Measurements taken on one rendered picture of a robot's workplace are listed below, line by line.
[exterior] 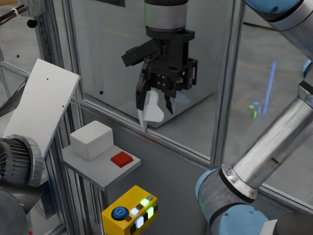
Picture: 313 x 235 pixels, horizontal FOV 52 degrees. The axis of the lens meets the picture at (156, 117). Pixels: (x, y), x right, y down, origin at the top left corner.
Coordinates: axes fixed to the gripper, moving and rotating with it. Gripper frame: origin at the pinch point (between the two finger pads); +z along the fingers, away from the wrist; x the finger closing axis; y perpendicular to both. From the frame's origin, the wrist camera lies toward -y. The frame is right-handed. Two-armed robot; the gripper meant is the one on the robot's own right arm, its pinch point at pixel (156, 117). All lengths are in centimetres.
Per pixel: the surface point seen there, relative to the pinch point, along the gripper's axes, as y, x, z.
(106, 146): -62, 36, 59
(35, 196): -27.0, -18.3, 27.0
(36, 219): -128, 20, 148
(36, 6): -81, 25, -7
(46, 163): -67, 7, 53
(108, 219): -15.9, -3.4, 41.4
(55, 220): -117, 28, 148
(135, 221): -9.5, 1.5, 41.8
